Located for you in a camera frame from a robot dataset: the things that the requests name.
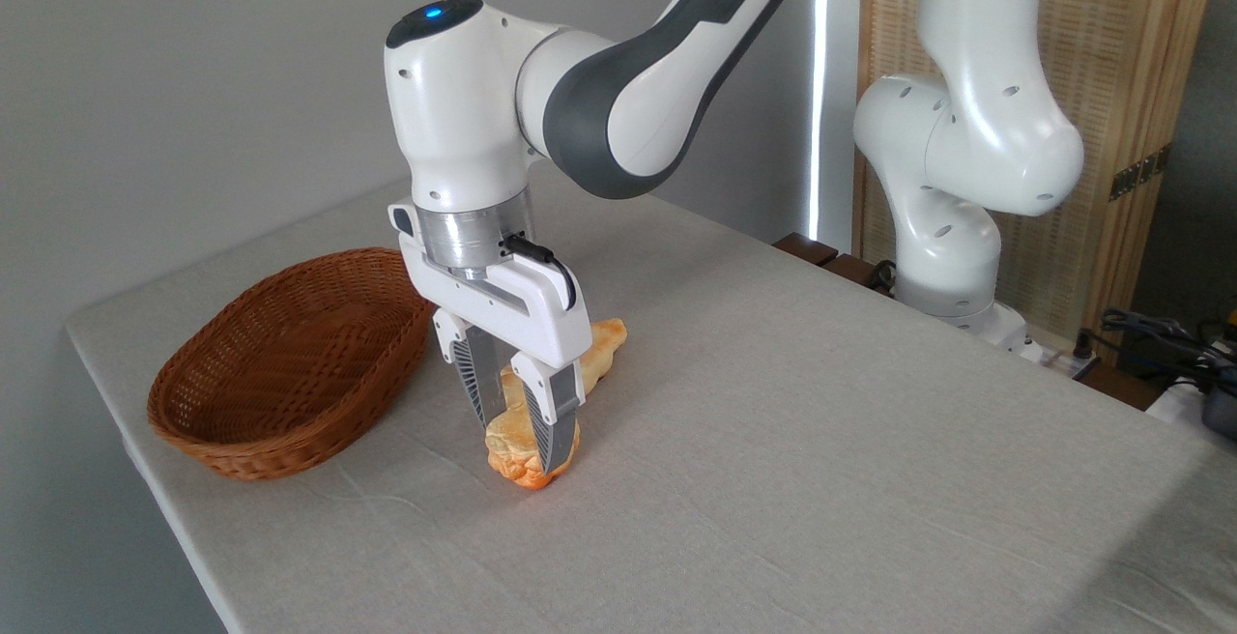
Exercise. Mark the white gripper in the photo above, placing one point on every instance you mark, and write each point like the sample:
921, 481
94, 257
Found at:
527, 320

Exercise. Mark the braided golden bread loaf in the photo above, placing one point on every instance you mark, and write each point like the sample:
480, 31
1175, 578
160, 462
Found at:
606, 344

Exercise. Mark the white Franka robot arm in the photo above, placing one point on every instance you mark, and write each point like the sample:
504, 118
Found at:
464, 112

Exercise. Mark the brown wicker basket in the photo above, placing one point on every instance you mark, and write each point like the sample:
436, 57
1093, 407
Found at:
290, 363

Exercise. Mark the beige linen tablecloth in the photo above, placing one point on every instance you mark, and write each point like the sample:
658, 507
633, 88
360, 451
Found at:
773, 479

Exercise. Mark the dark wooden table edge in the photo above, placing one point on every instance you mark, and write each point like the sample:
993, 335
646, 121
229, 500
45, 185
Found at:
821, 257

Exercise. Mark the white power strip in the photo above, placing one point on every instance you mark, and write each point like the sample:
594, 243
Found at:
1058, 356

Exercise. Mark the metal screen hinge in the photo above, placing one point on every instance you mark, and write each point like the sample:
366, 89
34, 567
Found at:
1140, 172

